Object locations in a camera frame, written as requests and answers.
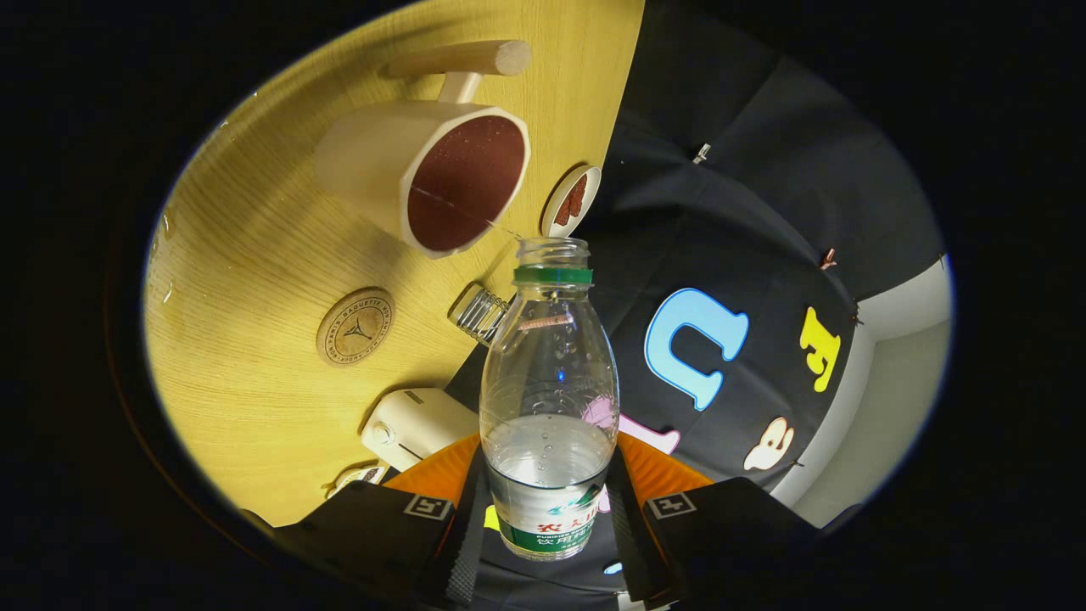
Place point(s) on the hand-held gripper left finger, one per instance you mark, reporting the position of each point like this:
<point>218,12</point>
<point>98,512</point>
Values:
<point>467,543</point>

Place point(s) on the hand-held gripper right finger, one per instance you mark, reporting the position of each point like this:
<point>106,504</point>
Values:
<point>632,543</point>

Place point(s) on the clear plastic bottle green label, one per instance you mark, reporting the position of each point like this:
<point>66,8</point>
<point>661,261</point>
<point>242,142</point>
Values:
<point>550,475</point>

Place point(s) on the round wooden coaster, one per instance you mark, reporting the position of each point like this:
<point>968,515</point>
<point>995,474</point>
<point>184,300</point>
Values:
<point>356,327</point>

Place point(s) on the small white dish with beans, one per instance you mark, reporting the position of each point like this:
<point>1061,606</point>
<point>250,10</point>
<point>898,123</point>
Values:
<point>361,475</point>

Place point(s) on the white toaster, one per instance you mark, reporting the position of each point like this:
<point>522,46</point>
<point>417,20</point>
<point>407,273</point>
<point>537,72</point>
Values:
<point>424,424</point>

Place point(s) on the ribbed clear glass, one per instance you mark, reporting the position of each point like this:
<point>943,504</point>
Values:
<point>477,314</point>

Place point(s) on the small white round plate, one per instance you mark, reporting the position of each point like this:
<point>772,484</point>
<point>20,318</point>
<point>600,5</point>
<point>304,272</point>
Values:
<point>551,223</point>

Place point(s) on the red food piece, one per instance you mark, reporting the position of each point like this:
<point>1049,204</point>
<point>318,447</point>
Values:
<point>567,212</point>
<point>579,191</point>

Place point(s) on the wooden table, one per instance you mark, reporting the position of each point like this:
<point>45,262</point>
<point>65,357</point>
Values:
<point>254,280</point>

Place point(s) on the small red clip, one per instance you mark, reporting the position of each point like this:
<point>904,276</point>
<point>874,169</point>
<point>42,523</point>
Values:
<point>828,258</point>

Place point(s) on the small white clip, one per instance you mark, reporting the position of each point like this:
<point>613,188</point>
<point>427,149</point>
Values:
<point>702,153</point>

